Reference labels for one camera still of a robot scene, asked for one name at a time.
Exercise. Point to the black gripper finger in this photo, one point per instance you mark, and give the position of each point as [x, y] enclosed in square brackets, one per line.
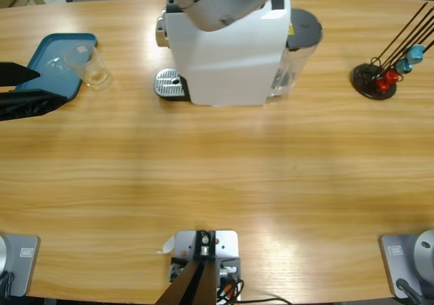
[27, 105]
[15, 74]

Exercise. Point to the blue plastic tray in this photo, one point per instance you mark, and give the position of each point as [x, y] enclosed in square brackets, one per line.
[51, 45]

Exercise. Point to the clear drinking glass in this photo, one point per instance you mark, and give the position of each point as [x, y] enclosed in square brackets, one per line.
[96, 76]

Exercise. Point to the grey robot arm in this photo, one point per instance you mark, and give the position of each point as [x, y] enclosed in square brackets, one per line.
[230, 0]

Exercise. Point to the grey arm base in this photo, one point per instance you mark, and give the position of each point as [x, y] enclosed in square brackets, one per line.
[23, 267]
[393, 267]

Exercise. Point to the white capsule coffee machine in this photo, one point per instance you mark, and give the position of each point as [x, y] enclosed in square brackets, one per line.
[223, 67]

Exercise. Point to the blue coffee capsule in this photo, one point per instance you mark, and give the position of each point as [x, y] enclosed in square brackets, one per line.
[415, 54]
[403, 66]

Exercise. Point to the white tape tab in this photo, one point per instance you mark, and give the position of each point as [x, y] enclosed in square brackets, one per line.
[167, 245]

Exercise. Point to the clear water tank dark lid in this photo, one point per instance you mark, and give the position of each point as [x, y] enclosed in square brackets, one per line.
[305, 27]

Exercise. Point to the black capsule holder with rods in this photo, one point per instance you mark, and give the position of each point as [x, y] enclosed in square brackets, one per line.
[364, 76]

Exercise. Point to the dark camera post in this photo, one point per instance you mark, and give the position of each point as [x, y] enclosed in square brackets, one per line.
[203, 250]

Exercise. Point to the white camera mounting block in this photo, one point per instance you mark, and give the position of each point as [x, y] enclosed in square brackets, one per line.
[227, 240]

